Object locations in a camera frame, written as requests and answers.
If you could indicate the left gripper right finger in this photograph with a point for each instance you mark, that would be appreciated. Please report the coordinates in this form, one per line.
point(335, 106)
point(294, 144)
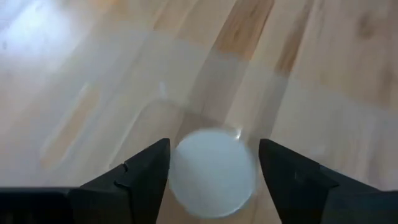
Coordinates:
point(295, 193)

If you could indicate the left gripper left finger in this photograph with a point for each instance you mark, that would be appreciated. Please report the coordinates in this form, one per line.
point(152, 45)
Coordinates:
point(140, 186)

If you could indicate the orange bottle white cap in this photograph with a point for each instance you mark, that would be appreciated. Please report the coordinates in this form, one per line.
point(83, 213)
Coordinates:
point(214, 174)

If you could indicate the clear plastic bin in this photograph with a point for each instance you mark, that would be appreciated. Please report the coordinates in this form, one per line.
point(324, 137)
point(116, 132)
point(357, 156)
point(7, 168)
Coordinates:
point(217, 77)

